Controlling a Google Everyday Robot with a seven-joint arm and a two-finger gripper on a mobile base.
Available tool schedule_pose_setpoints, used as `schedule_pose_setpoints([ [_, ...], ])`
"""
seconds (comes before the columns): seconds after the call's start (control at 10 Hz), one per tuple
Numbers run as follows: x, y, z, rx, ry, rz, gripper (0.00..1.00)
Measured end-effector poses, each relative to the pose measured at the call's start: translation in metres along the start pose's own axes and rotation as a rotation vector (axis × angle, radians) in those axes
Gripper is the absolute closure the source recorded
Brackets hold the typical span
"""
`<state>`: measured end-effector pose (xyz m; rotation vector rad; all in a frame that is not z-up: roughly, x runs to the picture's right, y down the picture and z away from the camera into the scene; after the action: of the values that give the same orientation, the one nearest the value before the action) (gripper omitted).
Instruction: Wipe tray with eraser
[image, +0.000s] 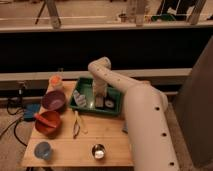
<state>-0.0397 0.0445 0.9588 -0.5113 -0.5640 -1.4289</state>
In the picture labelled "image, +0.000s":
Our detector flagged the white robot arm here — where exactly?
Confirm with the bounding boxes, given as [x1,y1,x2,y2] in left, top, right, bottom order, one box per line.
[88,57,180,171]

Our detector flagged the green plastic tray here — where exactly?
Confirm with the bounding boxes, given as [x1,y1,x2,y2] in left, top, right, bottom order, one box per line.
[70,77,122,116]

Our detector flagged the small round tape roll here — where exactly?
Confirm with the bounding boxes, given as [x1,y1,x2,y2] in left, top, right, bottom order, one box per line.
[105,100,115,109]

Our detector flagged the orange lidded cup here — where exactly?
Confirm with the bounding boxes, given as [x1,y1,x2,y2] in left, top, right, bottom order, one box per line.
[49,75,63,90]

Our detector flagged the purple bowl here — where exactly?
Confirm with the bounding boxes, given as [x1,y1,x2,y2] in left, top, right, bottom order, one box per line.
[41,90,66,110]

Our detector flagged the wooden board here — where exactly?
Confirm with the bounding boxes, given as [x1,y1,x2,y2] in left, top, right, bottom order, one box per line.
[21,79,153,168]

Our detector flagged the small metal cup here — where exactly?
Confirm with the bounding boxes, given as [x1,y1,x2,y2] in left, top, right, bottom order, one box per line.
[92,144,105,160]

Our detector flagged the red bowl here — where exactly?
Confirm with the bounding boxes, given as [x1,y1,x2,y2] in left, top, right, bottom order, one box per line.
[34,111,61,135]

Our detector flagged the red spatula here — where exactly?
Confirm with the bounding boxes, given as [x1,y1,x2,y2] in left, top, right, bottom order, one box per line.
[34,113,56,128]

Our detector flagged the blue box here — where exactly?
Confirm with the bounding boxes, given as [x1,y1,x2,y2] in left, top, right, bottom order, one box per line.
[23,104,40,121]

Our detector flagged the blue plastic cup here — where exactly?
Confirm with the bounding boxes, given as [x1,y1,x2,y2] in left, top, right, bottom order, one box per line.
[34,142,52,160]

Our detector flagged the grey chair back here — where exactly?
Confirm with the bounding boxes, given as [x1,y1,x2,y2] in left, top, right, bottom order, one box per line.
[173,36,213,170]

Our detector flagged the black cables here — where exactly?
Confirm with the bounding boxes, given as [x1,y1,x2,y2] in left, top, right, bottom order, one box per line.
[0,84,28,147]

